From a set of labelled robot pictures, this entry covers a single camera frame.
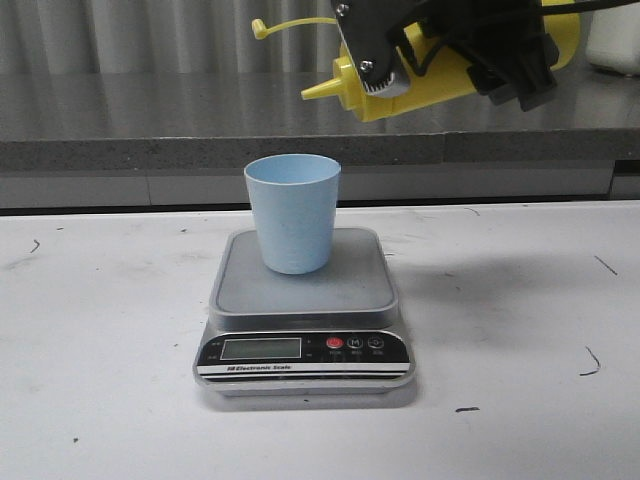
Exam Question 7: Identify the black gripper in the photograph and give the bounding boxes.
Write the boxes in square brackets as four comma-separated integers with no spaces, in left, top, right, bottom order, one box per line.
[330,0,559,112]

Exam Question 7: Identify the silver digital kitchen scale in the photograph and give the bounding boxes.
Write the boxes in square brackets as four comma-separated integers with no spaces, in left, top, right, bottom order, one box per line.
[193,228,417,411]

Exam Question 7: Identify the white container in background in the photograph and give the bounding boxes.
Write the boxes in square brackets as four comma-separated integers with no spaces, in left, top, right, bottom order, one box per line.
[585,3,639,76]

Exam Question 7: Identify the yellow squeeze bottle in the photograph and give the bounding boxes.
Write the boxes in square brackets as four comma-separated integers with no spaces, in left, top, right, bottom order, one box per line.
[251,14,580,122]

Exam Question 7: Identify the grey stone counter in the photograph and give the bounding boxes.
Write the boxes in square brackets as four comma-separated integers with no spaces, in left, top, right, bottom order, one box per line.
[1,67,639,210]

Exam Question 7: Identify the light blue plastic cup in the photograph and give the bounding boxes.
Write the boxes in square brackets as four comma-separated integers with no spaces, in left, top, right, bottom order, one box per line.
[244,153,341,275]

